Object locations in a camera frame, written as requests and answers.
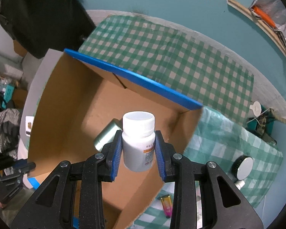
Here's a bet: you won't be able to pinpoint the white smartphone with stickers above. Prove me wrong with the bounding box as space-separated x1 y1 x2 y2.
25 116 35 137

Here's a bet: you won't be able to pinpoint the green beige checkered cloth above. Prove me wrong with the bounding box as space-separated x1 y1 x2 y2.
79 15 254 125

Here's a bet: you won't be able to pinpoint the blue cardboard box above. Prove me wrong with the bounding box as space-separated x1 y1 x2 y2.
20 49 202 228

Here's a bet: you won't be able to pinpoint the wooden window sill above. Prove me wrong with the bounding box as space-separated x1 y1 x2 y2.
227 0 286 57

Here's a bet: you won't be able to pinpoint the white pill bottle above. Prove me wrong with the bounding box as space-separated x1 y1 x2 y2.
122 111 155 172

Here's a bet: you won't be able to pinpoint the green checkered plastic tablecloth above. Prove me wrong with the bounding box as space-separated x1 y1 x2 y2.
130 105 284 229

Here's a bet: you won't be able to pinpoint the small white blue bottle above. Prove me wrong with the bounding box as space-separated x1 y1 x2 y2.
234 180 245 190

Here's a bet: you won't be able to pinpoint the black hanging clothes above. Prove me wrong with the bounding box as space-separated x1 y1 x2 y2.
0 0 96 58

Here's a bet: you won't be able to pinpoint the green metal tin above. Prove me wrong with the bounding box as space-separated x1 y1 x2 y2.
93 118 122 152

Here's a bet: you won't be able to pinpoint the orange object on sill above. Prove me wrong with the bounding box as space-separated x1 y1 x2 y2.
252 5 276 28

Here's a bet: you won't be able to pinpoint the striped cloth pile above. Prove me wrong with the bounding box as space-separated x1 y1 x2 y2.
0 109 22 160

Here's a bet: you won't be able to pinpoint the round white disc device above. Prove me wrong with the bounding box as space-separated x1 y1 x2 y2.
231 155 254 180

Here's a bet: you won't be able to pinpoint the pink gold battery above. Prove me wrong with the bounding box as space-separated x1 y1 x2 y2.
160 195 173 218

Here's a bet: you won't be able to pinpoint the white plastic jug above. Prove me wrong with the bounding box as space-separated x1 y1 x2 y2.
248 101 262 118

